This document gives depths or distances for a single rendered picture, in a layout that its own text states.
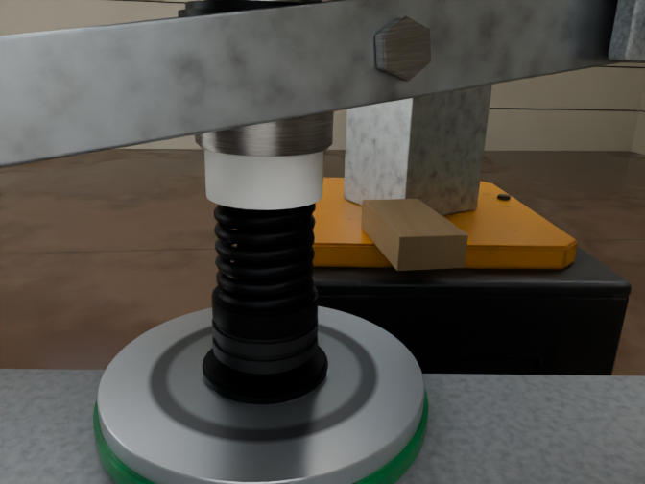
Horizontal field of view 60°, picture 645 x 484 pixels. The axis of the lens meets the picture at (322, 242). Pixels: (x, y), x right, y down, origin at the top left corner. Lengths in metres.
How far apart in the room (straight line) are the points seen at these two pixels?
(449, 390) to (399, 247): 0.36
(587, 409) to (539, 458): 0.07
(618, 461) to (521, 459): 0.06
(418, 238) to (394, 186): 0.25
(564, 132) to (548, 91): 0.55
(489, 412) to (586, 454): 0.07
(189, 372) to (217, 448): 0.08
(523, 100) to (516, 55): 6.81
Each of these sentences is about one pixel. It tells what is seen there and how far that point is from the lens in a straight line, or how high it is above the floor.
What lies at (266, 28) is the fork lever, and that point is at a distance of 0.27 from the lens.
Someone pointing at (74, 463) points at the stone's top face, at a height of 0.83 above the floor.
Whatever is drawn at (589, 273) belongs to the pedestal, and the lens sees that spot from 0.99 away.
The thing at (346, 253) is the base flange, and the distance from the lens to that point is 0.88.
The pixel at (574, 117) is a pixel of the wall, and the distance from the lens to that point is 7.50.
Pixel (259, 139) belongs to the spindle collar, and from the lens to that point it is 0.29.
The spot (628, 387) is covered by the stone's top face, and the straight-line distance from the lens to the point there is 0.50.
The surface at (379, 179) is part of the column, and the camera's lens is 1.03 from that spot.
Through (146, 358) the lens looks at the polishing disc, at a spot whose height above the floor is 0.86.
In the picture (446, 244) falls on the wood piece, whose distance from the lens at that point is 0.79.
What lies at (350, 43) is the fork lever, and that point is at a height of 1.07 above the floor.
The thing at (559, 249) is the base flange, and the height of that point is 0.78.
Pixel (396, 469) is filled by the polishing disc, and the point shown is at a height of 0.84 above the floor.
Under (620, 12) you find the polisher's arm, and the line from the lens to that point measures 0.36.
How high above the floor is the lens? 1.06
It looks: 19 degrees down
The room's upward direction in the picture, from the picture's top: 2 degrees clockwise
